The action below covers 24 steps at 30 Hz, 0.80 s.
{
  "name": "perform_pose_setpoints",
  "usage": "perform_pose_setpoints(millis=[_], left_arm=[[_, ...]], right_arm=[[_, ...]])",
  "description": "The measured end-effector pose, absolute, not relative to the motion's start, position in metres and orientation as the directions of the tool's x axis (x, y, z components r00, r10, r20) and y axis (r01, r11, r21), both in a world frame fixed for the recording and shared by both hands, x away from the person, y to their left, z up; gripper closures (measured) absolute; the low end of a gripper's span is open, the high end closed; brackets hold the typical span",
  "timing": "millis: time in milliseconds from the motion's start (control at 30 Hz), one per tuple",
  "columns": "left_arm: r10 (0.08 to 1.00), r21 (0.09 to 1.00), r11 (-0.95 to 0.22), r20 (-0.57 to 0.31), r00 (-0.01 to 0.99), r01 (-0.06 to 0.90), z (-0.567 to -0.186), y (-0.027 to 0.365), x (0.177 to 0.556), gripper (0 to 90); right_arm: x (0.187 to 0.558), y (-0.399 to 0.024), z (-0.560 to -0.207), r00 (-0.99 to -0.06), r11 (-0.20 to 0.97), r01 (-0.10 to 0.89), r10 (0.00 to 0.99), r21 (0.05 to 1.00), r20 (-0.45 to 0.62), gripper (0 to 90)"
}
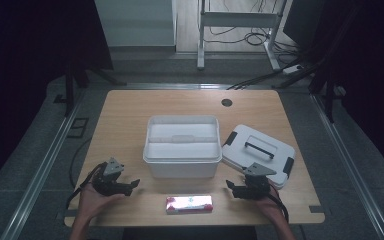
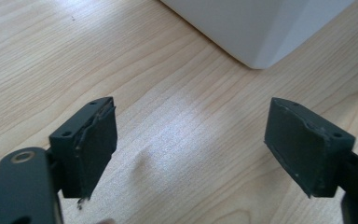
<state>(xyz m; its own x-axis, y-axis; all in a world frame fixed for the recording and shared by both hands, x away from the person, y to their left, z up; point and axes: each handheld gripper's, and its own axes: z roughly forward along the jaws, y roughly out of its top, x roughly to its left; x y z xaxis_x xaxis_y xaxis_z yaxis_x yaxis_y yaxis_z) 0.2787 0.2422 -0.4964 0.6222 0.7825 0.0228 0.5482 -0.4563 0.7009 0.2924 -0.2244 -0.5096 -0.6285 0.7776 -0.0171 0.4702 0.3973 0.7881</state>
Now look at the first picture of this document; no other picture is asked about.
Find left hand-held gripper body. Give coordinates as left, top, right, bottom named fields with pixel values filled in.
left=91, top=157, right=128, bottom=197

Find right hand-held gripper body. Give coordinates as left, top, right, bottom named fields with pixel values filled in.
left=242, top=162, right=278, bottom=201

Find white box lid black handle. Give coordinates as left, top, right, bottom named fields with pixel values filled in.
left=221, top=124, right=297, bottom=190

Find pink and white packet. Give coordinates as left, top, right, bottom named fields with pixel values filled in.
left=165, top=194, right=214, bottom=215

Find white plastic storage box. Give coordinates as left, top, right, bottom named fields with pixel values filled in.
left=142, top=114, right=223, bottom=179

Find person's left hand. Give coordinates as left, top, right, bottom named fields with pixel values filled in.
left=77, top=182, right=125, bottom=222

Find person's right hand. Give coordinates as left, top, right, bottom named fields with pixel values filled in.
left=254, top=185, right=287, bottom=225

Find black floor outlet cover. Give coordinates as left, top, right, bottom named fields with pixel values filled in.
left=67, top=117, right=90, bottom=140

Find black tripod stand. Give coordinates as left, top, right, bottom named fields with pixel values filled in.
left=53, top=59, right=128, bottom=118
left=225, top=56, right=348, bottom=124

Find white power strip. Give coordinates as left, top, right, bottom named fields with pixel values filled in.
left=281, top=64, right=304, bottom=75

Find dark curtain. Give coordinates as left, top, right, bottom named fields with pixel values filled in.
left=0, top=0, right=114, bottom=198
left=308, top=0, right=384, bottom=183

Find white cabinet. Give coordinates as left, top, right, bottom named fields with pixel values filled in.
left=93, top=0, right=178, bottom=48

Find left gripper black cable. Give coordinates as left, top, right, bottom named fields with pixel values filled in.
left=65, top=138, right=108, bottom=210

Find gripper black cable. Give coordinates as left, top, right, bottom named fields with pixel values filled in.
left=65, top=138, right=108, bottom=210
left=267, top=182, right=290, bottom=224

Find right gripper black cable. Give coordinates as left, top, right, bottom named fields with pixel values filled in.
left=267, top=182, right=290, bottom=224

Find metal floor rail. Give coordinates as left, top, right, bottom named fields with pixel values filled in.
left=0, top=99, right=85, bottom=240
left=309, top=94, right=384, bottom=240

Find black floor cables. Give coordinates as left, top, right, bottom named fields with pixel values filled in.
left=203, top=0, right=301, bottom=64

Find white metal stand frame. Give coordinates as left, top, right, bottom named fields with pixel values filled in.
left=196, top=0, right=288, bottom=72

